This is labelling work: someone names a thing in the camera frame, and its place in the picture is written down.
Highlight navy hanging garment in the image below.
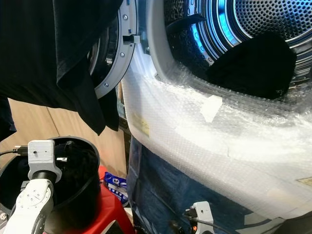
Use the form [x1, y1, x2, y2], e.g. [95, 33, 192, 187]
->
[0, 95, 18, 142]

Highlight clear bubble wrap sheet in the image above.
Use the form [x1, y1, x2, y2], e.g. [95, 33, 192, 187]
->
[122, 61, 312, 220]

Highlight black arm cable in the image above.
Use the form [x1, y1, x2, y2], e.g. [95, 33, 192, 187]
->
[185, 210, 231, 234]
[0, 145, 30, 157]

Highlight grey rubber door gasket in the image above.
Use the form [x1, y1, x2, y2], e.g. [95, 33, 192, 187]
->
[146, 0, 208, 81]

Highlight blue denim cloth cover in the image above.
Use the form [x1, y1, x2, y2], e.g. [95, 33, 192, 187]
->
[127, 139, 273, 234]

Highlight red plastic stool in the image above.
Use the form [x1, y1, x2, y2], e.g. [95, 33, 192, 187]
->
[63, 166, 135, 234]

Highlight blue and white package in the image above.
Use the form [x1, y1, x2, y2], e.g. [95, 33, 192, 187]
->
[105, 173, 129, 200]

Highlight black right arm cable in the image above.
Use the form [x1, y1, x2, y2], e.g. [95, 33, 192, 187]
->
[185, 210, 231, 234]

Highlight black garment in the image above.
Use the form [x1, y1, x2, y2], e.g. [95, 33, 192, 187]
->
[0, 0, 124, 136]
[206, 32, 298, 99]

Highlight black hanging garment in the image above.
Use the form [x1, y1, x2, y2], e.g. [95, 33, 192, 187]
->
[0, 0, 124, 136]

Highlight yellow label sticker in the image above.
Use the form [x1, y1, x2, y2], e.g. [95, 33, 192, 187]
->
[132, 114, 151, 137]

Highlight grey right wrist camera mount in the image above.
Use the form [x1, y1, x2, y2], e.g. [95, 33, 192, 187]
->
[193, 201, 215, 234]

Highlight white front load washing machine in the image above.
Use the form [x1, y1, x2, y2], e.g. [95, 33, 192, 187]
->
[121, 0, 312, 220]

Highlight black round laundry bucket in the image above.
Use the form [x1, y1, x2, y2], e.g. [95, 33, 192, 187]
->
[0, 136, 102, 232]

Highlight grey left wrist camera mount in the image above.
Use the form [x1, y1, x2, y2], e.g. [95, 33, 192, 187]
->
[27, 140, 63, 180]

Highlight perforated steel washer drum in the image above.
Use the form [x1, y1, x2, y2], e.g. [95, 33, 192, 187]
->
[163, 0, 312, 64]

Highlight light wooden cabinet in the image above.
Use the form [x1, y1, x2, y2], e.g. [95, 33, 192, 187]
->
[7, 95, 127, 176]

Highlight grey round washer door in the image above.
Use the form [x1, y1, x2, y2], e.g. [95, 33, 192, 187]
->
[88, 0, 142, 99]

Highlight black clothes in bucket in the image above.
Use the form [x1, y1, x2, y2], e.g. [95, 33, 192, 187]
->
[54, 141, 98, 195]

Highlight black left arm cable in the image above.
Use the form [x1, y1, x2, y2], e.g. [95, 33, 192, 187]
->
[0, 145, 30, 157]

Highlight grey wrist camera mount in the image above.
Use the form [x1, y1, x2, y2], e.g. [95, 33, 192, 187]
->
[193, 201, 215, 234]
[27, 140, 63, 180]

